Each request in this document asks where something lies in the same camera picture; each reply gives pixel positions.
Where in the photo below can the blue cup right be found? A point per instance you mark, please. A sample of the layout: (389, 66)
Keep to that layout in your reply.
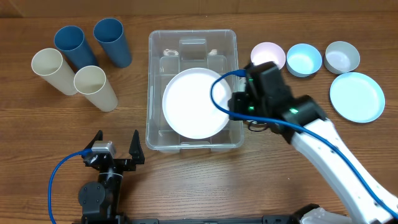
(109, 33)

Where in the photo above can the grey bowl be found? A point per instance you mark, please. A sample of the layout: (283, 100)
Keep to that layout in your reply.
(341, 57)

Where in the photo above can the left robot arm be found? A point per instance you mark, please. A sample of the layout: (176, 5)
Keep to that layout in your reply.
(100, 199)

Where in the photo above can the cream cup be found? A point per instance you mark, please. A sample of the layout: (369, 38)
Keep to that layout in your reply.
(50, 65)
(91, 81)

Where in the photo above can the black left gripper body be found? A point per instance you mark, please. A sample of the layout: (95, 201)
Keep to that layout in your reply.
(124, 165)

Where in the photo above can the pink bowl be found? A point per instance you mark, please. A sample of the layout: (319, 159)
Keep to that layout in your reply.
(268, 52)

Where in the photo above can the light blue plate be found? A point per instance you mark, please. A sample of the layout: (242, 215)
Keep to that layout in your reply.
(357, 97)

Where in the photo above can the blue cup left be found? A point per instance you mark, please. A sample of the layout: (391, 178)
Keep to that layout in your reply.
(71, 41)

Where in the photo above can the light blue bowl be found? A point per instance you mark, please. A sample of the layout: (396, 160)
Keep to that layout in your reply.
(303, 60)

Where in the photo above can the white plate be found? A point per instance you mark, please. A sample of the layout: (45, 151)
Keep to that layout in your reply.
(187, 103)

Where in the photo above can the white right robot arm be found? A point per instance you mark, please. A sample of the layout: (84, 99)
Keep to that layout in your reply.
(304, 125)

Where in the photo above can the blue cup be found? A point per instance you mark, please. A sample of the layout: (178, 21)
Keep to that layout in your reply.
(109, 33)
(71, 41)

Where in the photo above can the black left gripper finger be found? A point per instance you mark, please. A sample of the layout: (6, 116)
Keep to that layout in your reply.
(135, 149)
(98, 137)

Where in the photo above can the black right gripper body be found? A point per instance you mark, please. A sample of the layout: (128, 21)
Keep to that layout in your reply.
(257, 104)

